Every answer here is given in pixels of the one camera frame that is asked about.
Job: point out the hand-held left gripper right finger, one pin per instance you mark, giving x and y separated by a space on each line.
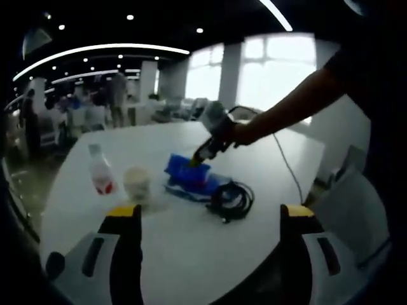
292 254

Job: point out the large bright window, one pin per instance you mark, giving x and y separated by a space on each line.
280 70

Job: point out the person's dark shirt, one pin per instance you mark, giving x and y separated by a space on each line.
381 95

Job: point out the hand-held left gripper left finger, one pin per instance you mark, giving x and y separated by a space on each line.
125 254

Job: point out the blue mouse pad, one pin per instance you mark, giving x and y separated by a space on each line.
219 182

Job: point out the curved ceiling light strip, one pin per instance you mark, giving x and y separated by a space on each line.
95 48

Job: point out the white paper cup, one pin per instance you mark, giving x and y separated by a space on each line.
137 185

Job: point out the white mesh office chair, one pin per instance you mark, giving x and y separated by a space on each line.
353 209

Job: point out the narrow bright window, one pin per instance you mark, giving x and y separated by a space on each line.
205 73

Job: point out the green potted plant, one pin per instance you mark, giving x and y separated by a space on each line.
154 97

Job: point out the white tabletop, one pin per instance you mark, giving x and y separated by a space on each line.
197 254

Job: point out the person's right hand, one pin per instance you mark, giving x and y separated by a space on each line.
238 135

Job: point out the blue tissue packet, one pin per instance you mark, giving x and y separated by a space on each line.
184 170

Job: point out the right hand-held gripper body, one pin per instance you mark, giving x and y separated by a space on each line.
217 120

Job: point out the clear plastic bottle red label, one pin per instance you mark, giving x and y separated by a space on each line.
101 171

